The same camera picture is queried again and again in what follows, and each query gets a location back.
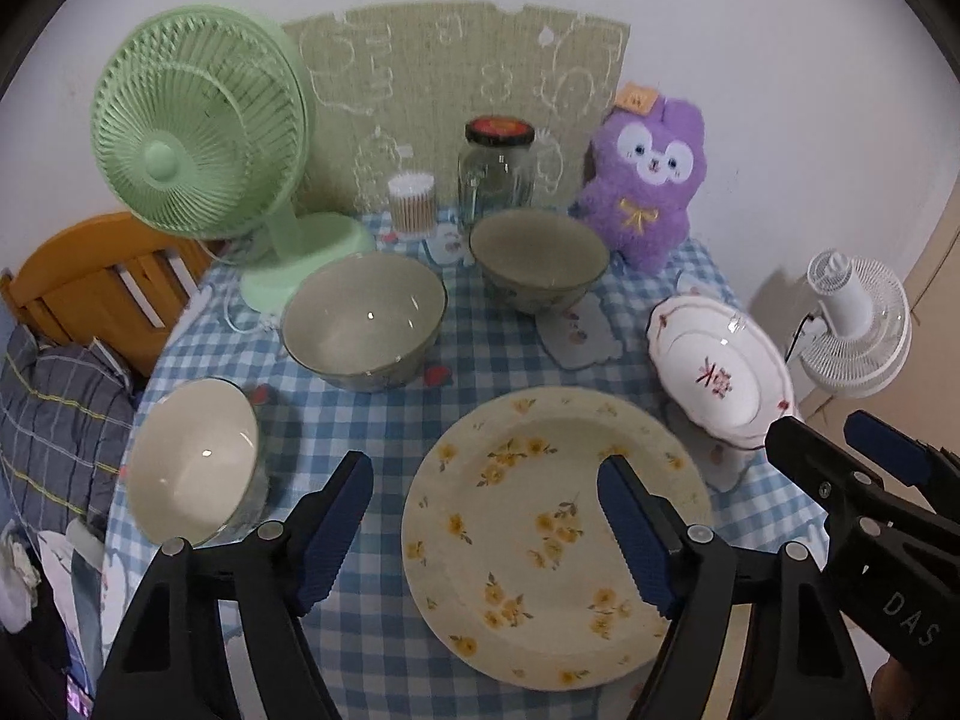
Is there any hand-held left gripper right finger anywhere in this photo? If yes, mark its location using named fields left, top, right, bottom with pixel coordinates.
left=598, top=454, right=878, bottom=720

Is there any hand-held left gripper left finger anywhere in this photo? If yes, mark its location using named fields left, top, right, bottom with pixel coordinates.
left=96, top=450, right=374, bottom=720

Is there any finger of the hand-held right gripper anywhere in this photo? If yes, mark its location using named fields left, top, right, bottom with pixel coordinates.
left=765, top=416, right=890, bottom=530
left=844, top=410, right=960, bottom=515

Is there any yellow floral plate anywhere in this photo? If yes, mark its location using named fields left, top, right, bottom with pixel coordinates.
left=401, top=388, right=713, bottom=691

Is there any white scalloped plate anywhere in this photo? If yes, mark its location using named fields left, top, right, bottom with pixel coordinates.
left=646, top=295, right=796, bottom=451

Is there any olive green plate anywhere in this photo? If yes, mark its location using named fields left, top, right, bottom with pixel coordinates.
left=126, top=378, right=269, bottom=547

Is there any large grey-green bowl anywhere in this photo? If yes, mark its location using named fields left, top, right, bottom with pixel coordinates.
left=281, top=253, right=449, bottom=392

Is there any blue checked tablecloth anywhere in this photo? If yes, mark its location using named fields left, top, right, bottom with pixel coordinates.
left=101, top=206, right=833, bottom=720

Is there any white standing fan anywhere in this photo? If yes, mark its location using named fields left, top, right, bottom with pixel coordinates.
left=784, top=249, right=912, bottom=400

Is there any purple plush bunny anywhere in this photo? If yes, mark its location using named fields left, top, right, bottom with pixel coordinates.
left=576, top=82, right=706, bottom=273

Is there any grey plaid cloth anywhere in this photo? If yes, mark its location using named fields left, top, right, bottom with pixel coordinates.
left=0, top=319, right=140, bottom=533

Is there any white crumpled cloth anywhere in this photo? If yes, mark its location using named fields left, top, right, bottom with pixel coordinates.
left=0, top=521, right=42, bottom=635

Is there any cotton swab container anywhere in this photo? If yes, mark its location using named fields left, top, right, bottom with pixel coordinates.
left=387, top=172, right=439, bottom=237

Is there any orange wooden chair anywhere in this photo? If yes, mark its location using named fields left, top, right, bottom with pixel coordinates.
left=0, top=211, right=218, bottom=380

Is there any glass jar red lid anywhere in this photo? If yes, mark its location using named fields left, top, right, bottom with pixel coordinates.
left=457, top=115, right=536, bottom=230

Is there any green desk fan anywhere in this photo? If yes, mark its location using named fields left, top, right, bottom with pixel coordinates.
left=90, top=6, right=376, bottom=314

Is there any black power cable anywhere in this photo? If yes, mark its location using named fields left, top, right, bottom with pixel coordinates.
left=784, top=311, right=824, bottom=361

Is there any white power cable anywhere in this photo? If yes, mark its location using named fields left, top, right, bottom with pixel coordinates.
left=196, top=240, right=284, bottom=334

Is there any green woven wall mat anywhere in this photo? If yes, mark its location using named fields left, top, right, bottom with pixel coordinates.
left=283, top=4, right=631, bottom=215

